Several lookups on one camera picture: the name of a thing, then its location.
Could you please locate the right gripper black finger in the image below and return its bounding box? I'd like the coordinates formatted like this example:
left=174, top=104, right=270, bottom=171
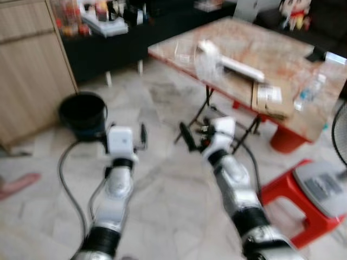
left=179, top=122, right=197, bottom=153

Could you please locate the clear plastic bag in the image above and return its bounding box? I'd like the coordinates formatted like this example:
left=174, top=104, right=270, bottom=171
left=192, top=48, right=223, bottom=82

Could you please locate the black plastic rubbish bucket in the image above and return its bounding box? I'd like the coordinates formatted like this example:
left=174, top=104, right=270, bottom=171
left=58, top=92, right=108, bottom=141

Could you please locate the brown cardboard box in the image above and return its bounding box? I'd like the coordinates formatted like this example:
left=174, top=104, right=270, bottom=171
left=250, top=81, right=297, bottom=119

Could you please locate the long white box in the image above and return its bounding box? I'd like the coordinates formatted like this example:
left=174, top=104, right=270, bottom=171
left=197, top=40, right=267, bottom=83

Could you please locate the red plastic stool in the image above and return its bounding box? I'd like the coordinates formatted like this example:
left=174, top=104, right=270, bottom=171
left=269, top=124, right=310, bottom=154
left=260, top=158, right=347, bottom=249

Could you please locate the black low console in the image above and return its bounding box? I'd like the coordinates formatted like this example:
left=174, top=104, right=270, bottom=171
left=53, top=0, right=240, bottom=85

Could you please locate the marble top folding table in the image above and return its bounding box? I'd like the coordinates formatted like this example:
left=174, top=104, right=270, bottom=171
left=147, top=16, right=347, bottom=153

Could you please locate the clear plastic water bottle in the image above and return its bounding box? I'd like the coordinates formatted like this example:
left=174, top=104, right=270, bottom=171
left=293, top=73, right=327, bottom=112

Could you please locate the white paper stack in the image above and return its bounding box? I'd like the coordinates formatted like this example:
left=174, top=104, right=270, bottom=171
left=81, top=10, right=130, bottom=38

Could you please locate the black standing fan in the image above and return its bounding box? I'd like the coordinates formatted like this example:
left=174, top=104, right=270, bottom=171
left=331, top=100, right=347, bottom=166

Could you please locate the person bare foot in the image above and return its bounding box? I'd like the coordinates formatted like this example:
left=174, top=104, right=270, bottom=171
left=0, top=172, right=42, bottom=202

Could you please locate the grey flat appliance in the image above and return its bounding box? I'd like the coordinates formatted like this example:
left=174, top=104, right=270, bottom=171
left=292, top=160, right=347, bottom=219

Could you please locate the light wood drawer cabinet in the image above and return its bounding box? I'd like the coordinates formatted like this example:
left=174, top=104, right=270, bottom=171
left=0, top=0, right=77, bottom=151

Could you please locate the light grey board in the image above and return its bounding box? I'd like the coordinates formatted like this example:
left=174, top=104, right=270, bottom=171
left=233, top=0, right=261, bottom=23

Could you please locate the small black object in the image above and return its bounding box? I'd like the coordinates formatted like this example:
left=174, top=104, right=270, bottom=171
left=306, top=47, right=328, bottom=63

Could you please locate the cartoon boy figure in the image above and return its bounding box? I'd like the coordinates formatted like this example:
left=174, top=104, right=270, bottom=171
left=279, top=0, right=313, bottom=31

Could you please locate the dark sofa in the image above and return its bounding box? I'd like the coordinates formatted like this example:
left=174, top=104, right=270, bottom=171
left=254, top=0, right=347, bottom=58

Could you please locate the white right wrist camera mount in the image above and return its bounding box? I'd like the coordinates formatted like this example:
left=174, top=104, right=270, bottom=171
left=209, top=116, right=236, bottom=158

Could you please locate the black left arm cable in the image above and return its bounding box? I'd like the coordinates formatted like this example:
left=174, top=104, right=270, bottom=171
left=57, top=138, right=110, bottom=240

